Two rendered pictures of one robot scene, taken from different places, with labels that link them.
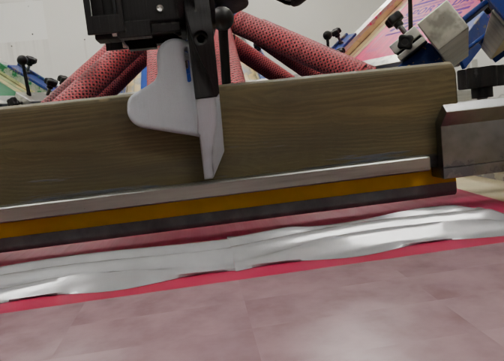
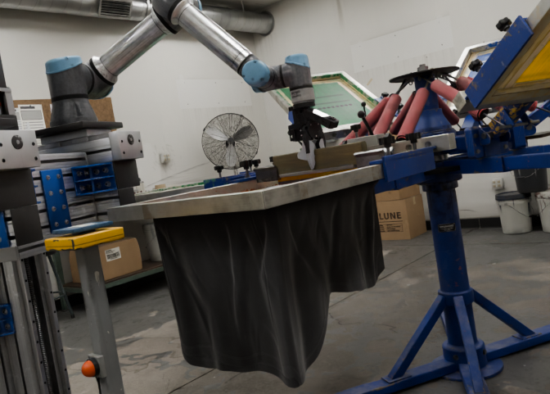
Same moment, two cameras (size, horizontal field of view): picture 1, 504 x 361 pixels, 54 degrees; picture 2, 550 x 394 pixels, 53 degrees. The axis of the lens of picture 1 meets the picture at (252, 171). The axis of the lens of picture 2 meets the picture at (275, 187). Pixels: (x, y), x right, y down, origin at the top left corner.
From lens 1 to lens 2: 1.48 m
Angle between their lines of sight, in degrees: 47
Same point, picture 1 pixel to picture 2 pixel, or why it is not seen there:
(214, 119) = (309, 157)
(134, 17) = (298, 137)
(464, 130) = (360, 158)
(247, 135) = (321, 160)
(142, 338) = not seen: hidden behind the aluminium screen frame
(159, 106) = (302, 155)
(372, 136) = (344, 160)
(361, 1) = not seen: outside the picture
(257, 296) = not seen: hidden behind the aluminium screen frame
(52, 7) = (457, 19)
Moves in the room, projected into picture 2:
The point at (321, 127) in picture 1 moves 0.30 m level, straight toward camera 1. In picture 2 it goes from (334, 157) to (253, 172)
